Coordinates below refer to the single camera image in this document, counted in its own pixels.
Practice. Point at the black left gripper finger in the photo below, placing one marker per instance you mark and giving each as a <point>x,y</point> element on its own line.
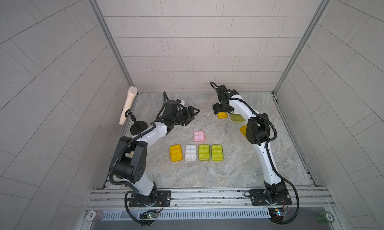
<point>192,111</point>
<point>186,120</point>

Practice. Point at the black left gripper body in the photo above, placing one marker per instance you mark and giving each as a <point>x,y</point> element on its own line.
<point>180,118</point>

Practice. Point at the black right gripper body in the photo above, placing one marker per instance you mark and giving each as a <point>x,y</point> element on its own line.
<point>223,107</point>

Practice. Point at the pink pillbox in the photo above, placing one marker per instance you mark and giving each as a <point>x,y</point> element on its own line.
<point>199,136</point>

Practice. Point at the small yellow pillbox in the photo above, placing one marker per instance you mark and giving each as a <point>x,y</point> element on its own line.
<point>222,115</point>

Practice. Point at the clear white pillbox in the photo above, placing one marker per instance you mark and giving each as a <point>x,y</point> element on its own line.
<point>191,153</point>

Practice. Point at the green pillbox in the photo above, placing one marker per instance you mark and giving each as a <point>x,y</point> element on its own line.
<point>237,118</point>
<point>204,152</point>
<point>217,153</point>

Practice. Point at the yellow six-slot pillbox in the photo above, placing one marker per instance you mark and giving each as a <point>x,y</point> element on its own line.
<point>176,153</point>

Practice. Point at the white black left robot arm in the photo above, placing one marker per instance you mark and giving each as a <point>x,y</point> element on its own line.
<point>129,161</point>

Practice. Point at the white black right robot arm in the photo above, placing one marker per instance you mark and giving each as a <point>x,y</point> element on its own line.
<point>260,132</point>

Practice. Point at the black microphone stand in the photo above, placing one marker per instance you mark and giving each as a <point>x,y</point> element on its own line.
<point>137,126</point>

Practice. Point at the beige microphone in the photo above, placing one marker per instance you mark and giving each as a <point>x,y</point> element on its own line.
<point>131,95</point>

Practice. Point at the left green circuit board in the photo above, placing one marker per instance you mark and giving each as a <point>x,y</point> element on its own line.
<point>149,215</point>

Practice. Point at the green circuit board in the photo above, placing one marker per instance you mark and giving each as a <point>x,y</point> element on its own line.
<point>149,215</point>
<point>277,215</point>

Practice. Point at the right green circuit board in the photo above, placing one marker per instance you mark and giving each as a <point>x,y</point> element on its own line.
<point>277,215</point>

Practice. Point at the left poker chip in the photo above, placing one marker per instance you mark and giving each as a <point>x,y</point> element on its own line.
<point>95,216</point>

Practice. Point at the poker chip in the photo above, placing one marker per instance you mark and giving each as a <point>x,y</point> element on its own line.
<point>95,216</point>
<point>325,217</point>

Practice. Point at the right poker chip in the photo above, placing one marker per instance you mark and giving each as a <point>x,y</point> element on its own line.
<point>325,217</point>

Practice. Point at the aluminium rail frame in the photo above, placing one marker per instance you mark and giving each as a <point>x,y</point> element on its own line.
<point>233,198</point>

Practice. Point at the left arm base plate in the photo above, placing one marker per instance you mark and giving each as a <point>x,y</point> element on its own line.
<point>160,199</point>

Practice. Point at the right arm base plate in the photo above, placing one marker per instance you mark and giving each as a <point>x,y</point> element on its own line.
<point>259,198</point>

